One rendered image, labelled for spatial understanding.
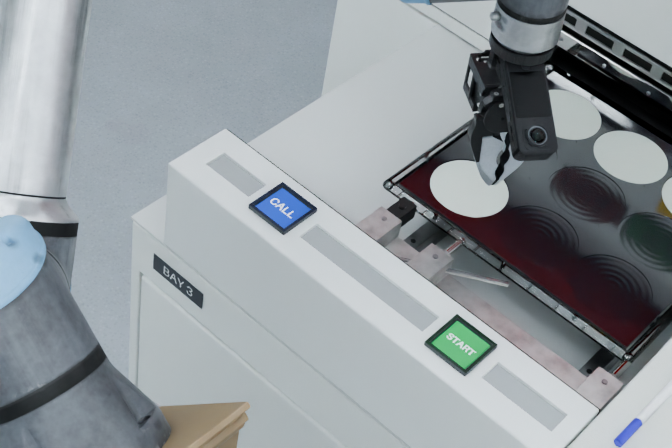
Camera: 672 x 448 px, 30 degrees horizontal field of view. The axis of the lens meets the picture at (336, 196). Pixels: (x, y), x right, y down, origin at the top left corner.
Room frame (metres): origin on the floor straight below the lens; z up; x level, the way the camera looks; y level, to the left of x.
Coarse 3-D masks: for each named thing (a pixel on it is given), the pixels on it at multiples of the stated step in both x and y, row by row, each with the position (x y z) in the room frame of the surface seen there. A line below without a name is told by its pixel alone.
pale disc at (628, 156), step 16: (608, 144) 1.28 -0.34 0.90; (624, 144) 1.29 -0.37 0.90; (640, 144) 1.29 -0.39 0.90; (608, 160) 1.25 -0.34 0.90; (624, 160) 1.25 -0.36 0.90; (640, 160) 1.26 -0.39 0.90; (656, 160) 1.27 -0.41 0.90; (624, 176) 1.22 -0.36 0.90; (640, 176) 1.23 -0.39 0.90; (656, 176) 1.23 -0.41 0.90
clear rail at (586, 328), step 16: (400, 192) 1.11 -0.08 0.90; (416, 208) 1.09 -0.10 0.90; (448, 224) 1.07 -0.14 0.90; (464, 240) 1.05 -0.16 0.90; (480, 256) 1.03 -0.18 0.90; (496, 256) 1.03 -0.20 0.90; (512, 272) 1.01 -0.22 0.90; (528, 288) 1.00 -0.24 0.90; (544, 304) 0.98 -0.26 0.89; (560, 304) 0.98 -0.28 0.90; (576, 320) 0.96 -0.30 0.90; (592, 336) 0.94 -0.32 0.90; (624, 352) 0.92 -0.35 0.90
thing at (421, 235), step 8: (424, 224) 1.12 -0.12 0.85; (432, 224) 1.12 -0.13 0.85; (416, 232) 1.10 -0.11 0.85; (424, 232) 1.10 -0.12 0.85; (432, 232) 1.10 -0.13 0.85; (440, 232) 1.11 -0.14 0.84; (408, 240) 1.08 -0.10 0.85; (416, 240) 1.09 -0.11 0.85; (424, 240) 1.09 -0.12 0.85; (432, 240) 1.10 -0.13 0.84; (440, 240) 1.12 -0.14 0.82; (416, 248) 1.07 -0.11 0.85; (424, 248) 1.09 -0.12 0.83
